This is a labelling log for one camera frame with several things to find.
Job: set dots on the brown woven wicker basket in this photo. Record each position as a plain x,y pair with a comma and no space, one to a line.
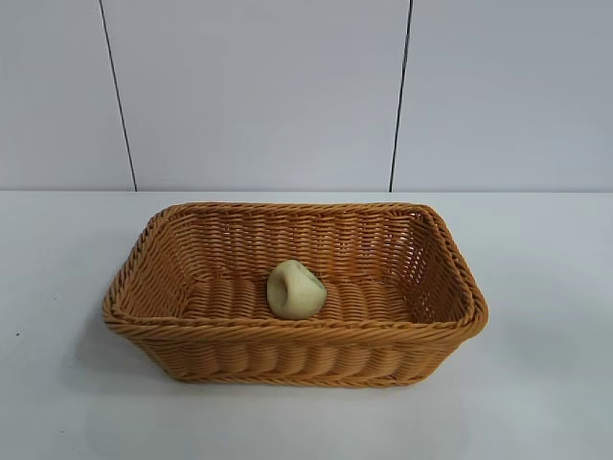
215,306

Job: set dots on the pale yellow egg yolk pastry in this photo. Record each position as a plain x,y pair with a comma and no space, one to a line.
297,297

